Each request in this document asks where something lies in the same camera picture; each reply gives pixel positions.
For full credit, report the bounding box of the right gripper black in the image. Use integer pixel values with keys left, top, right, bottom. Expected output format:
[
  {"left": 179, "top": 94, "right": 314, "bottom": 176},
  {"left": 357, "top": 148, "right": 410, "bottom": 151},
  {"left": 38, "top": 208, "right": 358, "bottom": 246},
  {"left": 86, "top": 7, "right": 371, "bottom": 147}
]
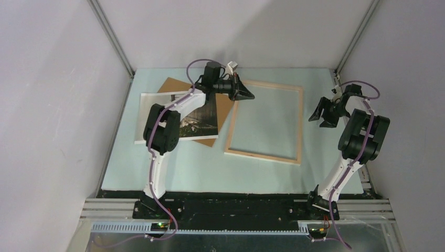
[{"left": 308, "top": 97, "right": 349, "bottom": 128}]

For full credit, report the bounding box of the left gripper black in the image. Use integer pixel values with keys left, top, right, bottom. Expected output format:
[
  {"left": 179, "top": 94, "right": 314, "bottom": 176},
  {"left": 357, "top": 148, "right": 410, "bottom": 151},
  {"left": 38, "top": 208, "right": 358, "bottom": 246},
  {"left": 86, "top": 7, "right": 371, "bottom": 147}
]
[{"left": 213, "top": 73, "right": 255, "bottom": 102}]

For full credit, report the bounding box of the white wooden picture frame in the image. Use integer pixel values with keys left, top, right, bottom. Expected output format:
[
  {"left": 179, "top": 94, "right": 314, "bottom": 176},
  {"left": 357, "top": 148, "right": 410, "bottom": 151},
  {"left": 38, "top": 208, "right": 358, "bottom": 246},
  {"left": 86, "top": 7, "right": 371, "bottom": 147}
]
[{"left": 224, "top": 80, "right": 304, "bottom": 165}]

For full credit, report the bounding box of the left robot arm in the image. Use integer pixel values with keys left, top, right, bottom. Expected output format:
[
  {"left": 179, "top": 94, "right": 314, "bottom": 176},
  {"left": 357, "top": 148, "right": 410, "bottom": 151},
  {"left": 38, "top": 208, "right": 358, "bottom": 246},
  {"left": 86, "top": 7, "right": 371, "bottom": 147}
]
[{"left": 143, "top": 59, "right": 255, "bottom": 219}]

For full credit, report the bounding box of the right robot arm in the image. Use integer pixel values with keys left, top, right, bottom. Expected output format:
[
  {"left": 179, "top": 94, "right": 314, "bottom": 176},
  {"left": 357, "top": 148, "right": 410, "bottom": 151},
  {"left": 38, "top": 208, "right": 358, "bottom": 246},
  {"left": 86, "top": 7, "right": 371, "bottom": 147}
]
[{"left": 305, "top": 80, "right": 390, "bottom": 219}]

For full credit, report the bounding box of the black and white photo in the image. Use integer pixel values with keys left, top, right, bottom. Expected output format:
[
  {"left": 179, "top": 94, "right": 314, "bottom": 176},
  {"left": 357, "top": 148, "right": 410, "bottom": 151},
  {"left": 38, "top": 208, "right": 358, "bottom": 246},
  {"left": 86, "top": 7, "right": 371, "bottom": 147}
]
[{"left": 134, "top": 91, "right": 218, "bottom": 144}]

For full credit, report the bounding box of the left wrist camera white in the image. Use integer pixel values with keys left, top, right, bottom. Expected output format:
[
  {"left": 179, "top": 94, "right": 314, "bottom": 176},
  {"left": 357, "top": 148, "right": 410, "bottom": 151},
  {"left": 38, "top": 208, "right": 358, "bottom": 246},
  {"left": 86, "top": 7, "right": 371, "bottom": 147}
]
[{"left": 225, "top": 61, "right": 238, "bottom": 75}]

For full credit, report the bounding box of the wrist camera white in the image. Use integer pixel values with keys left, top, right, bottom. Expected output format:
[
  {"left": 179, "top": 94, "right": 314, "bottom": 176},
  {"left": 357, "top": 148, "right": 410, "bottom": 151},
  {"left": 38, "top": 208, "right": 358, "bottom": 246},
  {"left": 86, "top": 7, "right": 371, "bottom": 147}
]
[
  {"left": 331, "top": 86, "right": 342, "bottom": 97},
  {"left": 225, "top": 61, "right": 238, "bottom": 75}
]

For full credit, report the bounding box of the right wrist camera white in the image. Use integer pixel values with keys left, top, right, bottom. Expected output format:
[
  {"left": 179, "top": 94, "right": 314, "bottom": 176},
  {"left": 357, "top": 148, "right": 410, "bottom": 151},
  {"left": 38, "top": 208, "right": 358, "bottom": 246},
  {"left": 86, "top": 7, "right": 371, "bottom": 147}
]
[{"left": 331, "top": 86, "right": 342, "bottom": 97}]

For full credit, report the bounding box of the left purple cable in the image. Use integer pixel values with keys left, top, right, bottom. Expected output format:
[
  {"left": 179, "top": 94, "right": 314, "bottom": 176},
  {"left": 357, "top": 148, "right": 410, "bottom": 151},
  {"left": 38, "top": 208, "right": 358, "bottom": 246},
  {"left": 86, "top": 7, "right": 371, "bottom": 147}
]
[{"left": 147, "top": 59, "right": 227, "bottom": 242}]

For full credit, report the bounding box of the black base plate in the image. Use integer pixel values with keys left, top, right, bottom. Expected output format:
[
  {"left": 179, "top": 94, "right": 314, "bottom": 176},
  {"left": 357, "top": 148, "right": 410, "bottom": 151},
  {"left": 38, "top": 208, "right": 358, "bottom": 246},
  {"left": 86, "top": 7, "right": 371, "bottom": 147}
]
[{"left": 132, "top": 192, "right": 340, "bottom": 230}]

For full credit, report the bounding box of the white cable duct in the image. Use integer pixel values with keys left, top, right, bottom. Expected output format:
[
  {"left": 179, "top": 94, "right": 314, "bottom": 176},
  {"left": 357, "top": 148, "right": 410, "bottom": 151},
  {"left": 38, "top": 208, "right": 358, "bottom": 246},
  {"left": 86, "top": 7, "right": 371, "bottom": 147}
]
[{"left": 91, "top": 221, "right": 309, "bottom": 236}]

